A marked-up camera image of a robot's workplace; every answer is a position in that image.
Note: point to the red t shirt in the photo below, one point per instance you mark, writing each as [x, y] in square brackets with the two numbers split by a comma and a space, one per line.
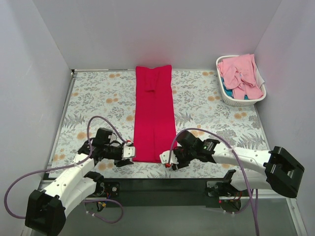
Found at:
[154, 126]

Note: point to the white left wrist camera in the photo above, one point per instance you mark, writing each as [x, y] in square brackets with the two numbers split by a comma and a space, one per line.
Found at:
[128, 152]

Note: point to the pink t shirt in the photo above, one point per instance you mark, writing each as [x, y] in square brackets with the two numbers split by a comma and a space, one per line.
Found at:
[239, 74]

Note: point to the blue garment in basket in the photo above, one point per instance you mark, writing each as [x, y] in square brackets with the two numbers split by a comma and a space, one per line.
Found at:
[228, 92]

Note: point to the floral table mat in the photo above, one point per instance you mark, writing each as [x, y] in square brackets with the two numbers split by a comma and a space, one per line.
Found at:
[107, 99]

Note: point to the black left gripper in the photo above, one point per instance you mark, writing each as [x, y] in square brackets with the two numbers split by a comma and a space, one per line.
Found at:
[120, 152]

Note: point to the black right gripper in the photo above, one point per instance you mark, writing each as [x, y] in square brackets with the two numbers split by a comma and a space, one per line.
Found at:
[179, 157]

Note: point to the white laundry basket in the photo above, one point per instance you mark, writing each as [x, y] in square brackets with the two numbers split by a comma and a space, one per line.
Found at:
[234, 102]

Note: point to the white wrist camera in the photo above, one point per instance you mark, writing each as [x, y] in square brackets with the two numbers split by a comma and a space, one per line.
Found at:
[128, 152]
[168, 158]

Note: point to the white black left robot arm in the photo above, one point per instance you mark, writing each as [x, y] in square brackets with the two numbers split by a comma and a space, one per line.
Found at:
[48, 209]

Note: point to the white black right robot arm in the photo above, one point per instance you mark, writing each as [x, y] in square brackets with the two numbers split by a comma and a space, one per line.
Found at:
[274, 169]

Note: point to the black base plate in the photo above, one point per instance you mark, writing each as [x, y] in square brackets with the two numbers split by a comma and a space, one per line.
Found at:
[167, 192]

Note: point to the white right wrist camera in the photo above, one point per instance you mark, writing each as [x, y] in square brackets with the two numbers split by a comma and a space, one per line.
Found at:
[168, 158]

